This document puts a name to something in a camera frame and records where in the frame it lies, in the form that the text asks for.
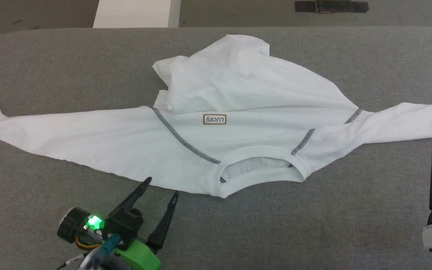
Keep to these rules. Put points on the white long-sleeve shirt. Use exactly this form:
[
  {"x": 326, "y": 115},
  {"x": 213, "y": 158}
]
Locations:
[{"x": 238, "y": 97}]

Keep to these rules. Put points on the small black floor tape patch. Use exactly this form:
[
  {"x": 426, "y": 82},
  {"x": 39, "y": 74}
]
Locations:
[{"x": 305, "y": 6}]

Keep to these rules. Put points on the grey upholstered sofa surface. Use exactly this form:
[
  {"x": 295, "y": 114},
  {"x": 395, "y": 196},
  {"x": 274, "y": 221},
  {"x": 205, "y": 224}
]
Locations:
[{"x": 313, "y": 225}]

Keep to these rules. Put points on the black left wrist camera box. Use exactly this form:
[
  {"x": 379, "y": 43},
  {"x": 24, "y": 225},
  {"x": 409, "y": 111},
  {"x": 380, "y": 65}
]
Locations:
[{"x": 124, "y": 227}]

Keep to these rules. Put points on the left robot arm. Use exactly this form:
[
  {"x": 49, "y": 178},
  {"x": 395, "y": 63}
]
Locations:
[{"x": 103, "y": 264}]

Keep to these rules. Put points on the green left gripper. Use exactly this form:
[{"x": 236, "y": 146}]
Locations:
[{"x": 143, "y": 257}]

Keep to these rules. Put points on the white rectangular box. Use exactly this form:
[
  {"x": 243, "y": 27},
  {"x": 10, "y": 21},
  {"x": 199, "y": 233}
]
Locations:
[{"x": 137, "y": 13}]

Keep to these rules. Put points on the black left wrist motor cylinder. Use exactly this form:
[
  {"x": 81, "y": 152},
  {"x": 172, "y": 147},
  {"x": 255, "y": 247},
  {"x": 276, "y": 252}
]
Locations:
[{"x": 71, "y": 223}]

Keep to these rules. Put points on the large black floor plate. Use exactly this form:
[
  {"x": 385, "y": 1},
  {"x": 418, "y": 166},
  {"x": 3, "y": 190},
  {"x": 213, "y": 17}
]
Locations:
[{"x": 341, "y": 6}]

